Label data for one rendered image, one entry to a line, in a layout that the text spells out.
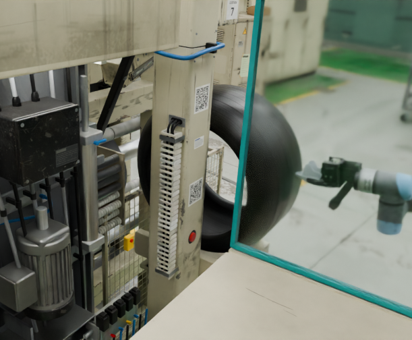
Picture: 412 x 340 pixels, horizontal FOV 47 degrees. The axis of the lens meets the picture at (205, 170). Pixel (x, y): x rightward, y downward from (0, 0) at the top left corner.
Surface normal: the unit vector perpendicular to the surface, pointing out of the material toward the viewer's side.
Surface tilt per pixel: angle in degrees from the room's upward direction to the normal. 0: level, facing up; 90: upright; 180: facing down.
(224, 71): 90
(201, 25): 90
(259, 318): 0
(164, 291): 90
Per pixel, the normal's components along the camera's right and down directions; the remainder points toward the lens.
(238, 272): 0.07, -0.92
